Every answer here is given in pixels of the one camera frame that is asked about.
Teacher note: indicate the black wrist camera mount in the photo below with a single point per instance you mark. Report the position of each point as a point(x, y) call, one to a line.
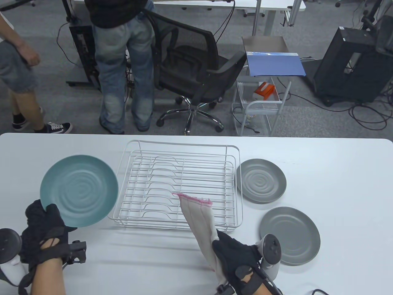
point(76, 250)
point(224, 290)

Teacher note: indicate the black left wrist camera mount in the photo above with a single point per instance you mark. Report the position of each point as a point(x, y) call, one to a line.
point(76, 250)

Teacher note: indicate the white background desk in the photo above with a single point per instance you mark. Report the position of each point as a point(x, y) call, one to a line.
point(276, 4)

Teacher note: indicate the white pink-edged dish cloth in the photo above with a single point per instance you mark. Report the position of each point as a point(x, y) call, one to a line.
point(199, 227)

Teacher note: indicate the black equipment case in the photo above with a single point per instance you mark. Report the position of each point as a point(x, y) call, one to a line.
point(344, 67)

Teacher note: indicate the grey rippled plate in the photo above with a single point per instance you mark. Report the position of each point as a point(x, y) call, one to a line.
point(261, 181)

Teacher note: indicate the orange box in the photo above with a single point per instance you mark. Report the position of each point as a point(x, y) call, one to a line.
point(264, 90)

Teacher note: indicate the hand controller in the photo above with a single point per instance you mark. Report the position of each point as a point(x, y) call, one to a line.
point(270, 249)
point(9, 245)

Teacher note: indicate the teal plate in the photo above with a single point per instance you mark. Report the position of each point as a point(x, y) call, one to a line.
point(79, 187)

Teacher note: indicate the right hand controller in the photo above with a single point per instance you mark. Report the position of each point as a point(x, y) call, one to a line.
point(270, 249)

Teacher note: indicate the person's left forearm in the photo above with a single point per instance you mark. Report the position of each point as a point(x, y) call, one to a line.
point(49, 279)

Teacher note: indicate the grey metal trolley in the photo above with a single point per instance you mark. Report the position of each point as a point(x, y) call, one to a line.
point(264, 44)

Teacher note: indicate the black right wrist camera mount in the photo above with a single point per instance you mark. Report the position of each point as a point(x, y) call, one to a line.
point(224, 290)

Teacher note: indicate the blue folder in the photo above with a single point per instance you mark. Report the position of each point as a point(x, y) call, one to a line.
point(276, 64)

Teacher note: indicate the person's left hand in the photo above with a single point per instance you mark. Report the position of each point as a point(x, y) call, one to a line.
point(46, 236)

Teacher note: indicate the black mesh office chair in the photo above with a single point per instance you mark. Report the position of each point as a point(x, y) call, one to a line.
point(184, 61)

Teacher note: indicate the person's right hand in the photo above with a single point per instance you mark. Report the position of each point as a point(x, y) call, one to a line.
point(239, 261)

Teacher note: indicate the left hand controller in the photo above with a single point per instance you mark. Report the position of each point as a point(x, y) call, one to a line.
point(9, 245)

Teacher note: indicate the grey smooth plate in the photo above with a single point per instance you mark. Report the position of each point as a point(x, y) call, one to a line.
point(290, 236)

